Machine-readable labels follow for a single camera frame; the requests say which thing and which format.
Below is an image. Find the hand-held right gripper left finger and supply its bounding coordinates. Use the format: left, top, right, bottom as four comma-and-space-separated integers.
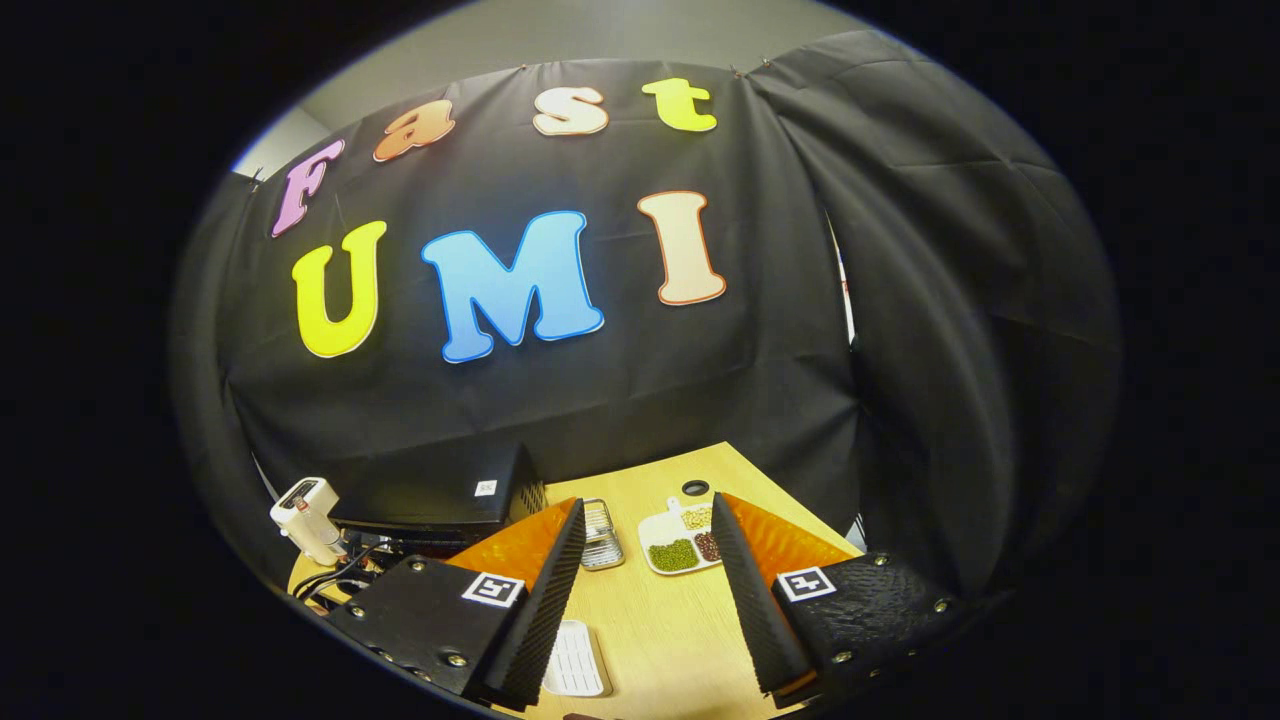
325, 497, 588, 713

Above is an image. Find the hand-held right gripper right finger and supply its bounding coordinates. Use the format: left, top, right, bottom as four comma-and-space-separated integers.
710, 492, 1001, 709

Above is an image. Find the black electric oven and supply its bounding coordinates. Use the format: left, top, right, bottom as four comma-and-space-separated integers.
330, 443, 549, 551

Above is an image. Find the white ridged tray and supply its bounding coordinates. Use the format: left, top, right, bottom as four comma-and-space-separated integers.
543, 620, 613, 699

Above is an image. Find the ribbed glass container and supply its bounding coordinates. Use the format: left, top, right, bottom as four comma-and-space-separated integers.
580, 498, 626, 572

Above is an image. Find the white divided bean dish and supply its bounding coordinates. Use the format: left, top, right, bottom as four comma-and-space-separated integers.
637, 497, 723, 577

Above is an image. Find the black backdrop cloth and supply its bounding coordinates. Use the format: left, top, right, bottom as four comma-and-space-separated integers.
170, 30, 1121, 601

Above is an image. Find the black cable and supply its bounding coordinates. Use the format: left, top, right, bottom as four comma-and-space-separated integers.
290, 545, 386, 606

